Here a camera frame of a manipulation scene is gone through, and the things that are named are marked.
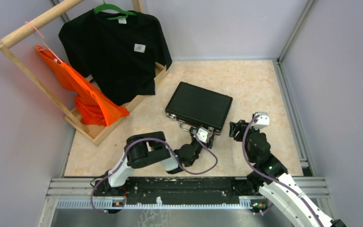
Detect black aluminium poker case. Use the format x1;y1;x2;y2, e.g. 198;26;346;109
165;82;233;135

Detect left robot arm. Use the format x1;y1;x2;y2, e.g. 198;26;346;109
95;127;218;196

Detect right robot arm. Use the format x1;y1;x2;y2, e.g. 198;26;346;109
229;113;345;227

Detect black t-shirt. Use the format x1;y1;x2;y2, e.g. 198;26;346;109
59;10;173;105

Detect green clothes hanger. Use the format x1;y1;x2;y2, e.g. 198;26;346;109
94;3;137;20

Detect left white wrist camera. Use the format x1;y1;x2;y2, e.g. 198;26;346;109
196;127;210;143

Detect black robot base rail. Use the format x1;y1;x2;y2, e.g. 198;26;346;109
93;177;260;205

